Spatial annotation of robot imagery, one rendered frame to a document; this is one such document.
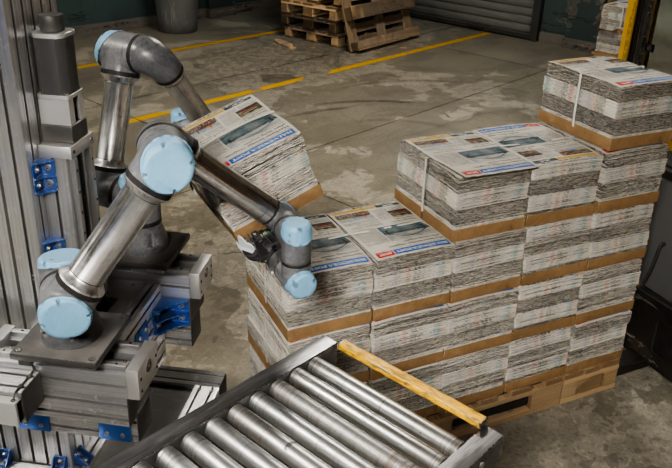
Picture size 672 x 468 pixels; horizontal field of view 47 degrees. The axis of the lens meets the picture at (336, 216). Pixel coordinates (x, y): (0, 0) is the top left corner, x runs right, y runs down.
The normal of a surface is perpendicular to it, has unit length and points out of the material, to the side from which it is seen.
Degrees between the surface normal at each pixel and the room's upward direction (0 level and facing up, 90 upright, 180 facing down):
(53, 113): 90
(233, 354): 0
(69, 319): 96
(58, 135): 90
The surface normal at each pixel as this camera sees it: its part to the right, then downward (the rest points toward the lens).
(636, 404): 0.04, -0.90
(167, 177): 0.38, 0.31
